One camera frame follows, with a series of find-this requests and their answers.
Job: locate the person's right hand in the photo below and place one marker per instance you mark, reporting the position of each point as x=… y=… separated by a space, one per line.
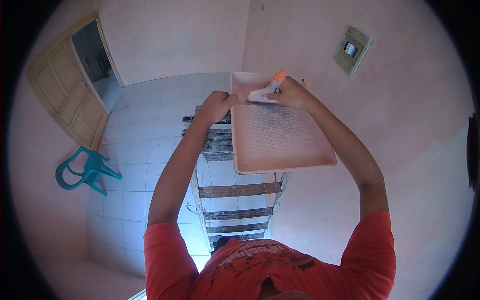
x=294 y=93

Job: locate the person's legs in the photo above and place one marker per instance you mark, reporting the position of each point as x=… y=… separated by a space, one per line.
x=221 y=243

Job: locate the open wall electrical box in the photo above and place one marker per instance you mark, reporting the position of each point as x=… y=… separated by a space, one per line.
x=352 y=50

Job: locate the paint-stained wooden ladder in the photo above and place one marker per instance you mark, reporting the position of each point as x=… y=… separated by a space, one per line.
x=240 y=191

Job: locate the person's left thumb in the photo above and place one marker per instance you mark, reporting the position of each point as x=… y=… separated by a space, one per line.
x=230 y=102

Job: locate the person's right fingers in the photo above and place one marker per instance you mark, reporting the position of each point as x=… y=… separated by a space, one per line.
x=279 y=92

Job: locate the person's left fingers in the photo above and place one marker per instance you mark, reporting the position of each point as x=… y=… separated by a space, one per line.
x=216 y=95

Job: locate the pink paint tray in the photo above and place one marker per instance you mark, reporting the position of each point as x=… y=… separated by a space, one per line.
x=277 y=138

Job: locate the person's left hand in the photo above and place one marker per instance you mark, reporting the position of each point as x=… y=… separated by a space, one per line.
x=213 y=108

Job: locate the teal plastic chair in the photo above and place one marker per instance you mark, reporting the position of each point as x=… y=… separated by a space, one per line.
x=88 y=170

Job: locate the person's body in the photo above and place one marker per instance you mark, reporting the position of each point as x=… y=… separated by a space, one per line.
x=270 y=270

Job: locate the beige panelled wooden door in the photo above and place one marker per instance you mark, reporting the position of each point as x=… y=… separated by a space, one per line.
x=67 y=93

